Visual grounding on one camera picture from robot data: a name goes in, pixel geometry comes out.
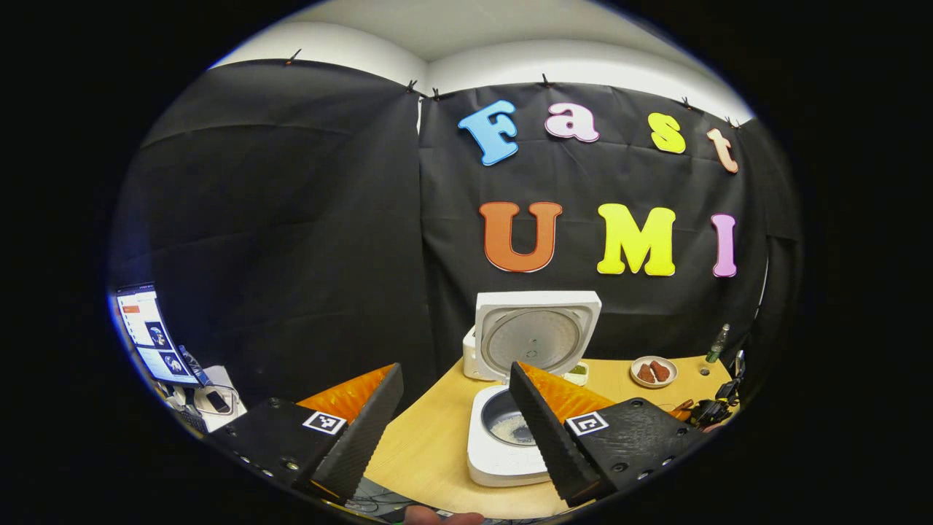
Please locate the black phone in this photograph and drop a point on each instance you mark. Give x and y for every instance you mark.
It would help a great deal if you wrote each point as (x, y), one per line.
(217, 402)

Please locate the white rice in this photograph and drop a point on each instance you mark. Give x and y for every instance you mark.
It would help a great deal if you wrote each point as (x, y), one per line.
(510, 430)

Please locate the white round plate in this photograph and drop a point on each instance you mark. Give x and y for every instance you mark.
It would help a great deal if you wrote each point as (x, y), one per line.
(654, 384)

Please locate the green glass bottle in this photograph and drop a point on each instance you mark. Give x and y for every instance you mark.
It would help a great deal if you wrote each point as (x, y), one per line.
(717, 346)

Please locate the brown wooden spoon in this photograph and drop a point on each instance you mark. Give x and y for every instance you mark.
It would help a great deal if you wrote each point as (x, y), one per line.
(681, 405)

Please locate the white toaster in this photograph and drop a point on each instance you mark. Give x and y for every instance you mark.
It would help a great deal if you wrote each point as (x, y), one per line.
(472, 357)

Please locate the white rice cooker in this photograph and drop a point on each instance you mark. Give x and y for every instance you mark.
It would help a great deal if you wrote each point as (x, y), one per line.
(536, 339)

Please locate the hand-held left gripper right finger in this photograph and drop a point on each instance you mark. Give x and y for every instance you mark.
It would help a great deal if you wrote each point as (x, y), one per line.
(543, 437)

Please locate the brown food piece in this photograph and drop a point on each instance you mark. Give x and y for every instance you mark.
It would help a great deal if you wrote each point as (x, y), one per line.
(645, 374)
(660, 370)

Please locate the computer monitor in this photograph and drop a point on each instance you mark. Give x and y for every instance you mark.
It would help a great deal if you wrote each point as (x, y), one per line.
(157, 335)

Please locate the white divided dish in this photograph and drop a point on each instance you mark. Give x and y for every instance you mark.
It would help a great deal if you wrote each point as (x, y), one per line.
(577, 373)

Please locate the white box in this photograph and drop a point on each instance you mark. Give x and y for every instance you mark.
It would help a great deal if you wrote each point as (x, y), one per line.
(226, 423)

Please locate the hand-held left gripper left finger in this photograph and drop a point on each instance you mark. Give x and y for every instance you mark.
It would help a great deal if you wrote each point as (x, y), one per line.
(364, 437)

